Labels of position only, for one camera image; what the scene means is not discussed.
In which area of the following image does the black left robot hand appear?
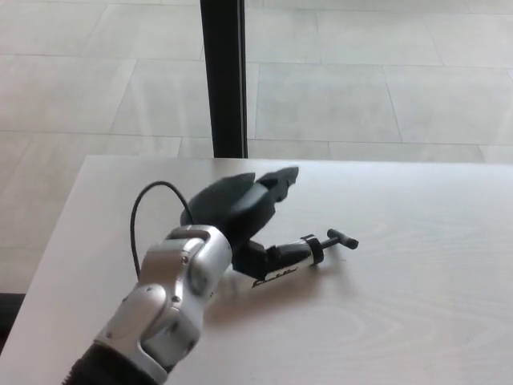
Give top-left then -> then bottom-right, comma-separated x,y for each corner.
179,166 -> 312,279

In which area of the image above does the white air pump black handle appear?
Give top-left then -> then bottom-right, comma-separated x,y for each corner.
224,228 -> 360,298

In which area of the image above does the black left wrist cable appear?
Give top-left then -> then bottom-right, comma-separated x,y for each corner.
129,180 -> 194,278

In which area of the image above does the black vertical metal post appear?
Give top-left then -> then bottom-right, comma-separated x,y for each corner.
200,0 -> 250,159

